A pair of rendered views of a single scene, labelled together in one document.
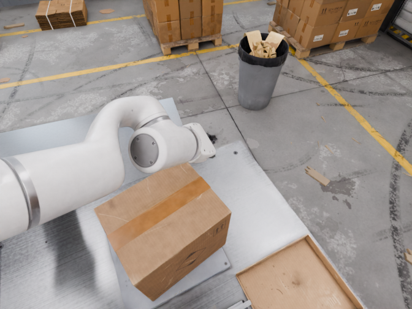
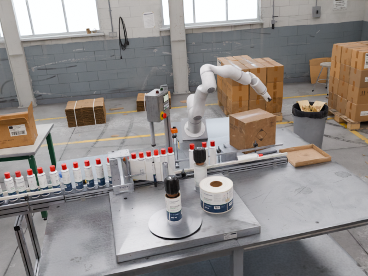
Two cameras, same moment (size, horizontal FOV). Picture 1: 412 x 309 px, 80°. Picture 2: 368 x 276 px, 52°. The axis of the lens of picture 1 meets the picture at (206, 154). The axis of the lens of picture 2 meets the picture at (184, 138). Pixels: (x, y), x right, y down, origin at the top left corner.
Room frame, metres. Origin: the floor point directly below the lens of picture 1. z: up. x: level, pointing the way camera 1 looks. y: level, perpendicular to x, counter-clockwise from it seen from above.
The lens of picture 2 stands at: (-2.67, -0.02, 2.15)
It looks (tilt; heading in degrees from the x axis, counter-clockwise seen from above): 22 degrees down; 14
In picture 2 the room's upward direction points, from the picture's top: 4 degrees counter-clockwise
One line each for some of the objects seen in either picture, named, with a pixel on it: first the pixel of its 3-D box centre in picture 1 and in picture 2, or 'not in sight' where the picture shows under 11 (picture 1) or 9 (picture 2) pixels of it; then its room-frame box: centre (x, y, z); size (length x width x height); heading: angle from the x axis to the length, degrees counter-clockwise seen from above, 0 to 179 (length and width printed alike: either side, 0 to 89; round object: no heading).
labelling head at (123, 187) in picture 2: not in sight; (121, 171); (-0.57, 0.94, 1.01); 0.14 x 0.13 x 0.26; 116
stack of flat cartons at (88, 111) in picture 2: not in sight; (86, 111); (3.11, 3.13, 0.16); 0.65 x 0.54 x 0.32; 113
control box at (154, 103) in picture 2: not in sight; (157, 105); (-0.27, 0.74, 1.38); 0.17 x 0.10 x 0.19; 171
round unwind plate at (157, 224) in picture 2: not in sight; (174, 222); (-0.92, 0.49, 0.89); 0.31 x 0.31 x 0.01
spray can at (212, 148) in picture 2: not in sight; (212, 154); (-0.19, 0.38, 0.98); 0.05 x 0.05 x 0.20
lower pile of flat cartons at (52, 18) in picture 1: (62, 13); (154, 101); (3.95, 2.15, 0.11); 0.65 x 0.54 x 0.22; 105
